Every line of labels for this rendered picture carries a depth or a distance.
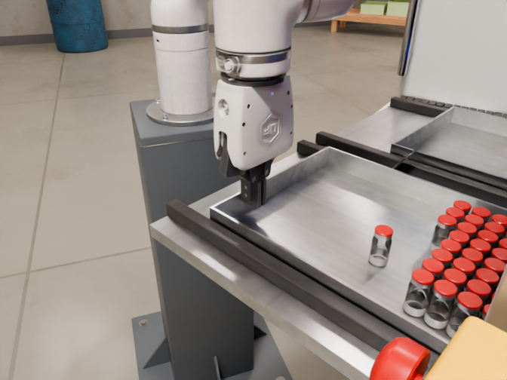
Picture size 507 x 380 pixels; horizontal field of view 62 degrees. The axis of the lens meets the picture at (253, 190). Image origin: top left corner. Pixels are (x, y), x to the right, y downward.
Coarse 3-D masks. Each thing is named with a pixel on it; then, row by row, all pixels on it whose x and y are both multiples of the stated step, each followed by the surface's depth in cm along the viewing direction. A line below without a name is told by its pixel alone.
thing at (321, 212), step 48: (240, 192) 57; (288, 192) 64; (336, 192) 64; (384, 192) 64; (432, 192) 60; (288, 240) 54; (336, 240) 54; (336, 288) 43; (384, 288) 46; (432, 336) 37
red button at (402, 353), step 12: (384, 348) 24; (396, 348) 23; (408, 348) 23; (420, 348) 23; (384, 360) 23; (396, 360) 23; (408, 360) 23; (420, 360) 23; (372, 372) 23; (384, 372) 23; (396, 372) 22; (408, 372) 22; (420, 372) 24
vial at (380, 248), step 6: (372, 240) 49; (378, 240) 48; (384, 240) 47; (390, 240) 48; (372, 246) 49; (378, 246) 48; (384, 246) 48; (390, 246) 48; (372, 252) 49; (378, 252) 48; (384, 252) 48; (372, 258) 49; (378, 258) 48; (384, 258) 48; (378, 264) 49; (384, 264) 49
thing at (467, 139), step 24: (432, 120) 80; (456, 120) 87; (480, 120) 84; (504, 120) 81; (408, 144) 76; (432, 144) 79; (456, 144) 79; (480, 144) 79; (504, 144) 79; (456, 168) 65; (480, 168) 70; (504, 168) 70
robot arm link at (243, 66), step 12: (216, 48) 46; (216, 60) 47; (228, 60) 44; (240, 60) 44; (252, 60) 44; (264, 60) 44; (276, 60) 44; (288, 60) 46; (228, 72) 46; (240, 72) 45; (252, 72) 44; (264, 72) 44; (276, 72) 45
